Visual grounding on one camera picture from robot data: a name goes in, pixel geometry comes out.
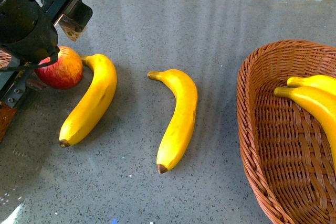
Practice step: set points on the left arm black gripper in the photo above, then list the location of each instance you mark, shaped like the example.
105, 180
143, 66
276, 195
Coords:
28, 34

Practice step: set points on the dark red apple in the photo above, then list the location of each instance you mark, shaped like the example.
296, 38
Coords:
66, 73

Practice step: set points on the yellow banana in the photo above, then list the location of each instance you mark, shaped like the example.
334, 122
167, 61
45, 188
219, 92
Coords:
322, 82
319, 103
95, 102
181, 126

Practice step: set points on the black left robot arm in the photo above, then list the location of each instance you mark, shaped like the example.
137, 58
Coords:
28, 35

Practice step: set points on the left brown wicker basket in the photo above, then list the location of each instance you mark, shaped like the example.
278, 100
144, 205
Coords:
7, 113

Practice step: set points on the brown wicker basket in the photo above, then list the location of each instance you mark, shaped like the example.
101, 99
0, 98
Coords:
286, 155
7, 113

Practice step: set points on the right brown wicker basket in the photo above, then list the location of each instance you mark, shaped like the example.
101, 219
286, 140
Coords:
286, 155

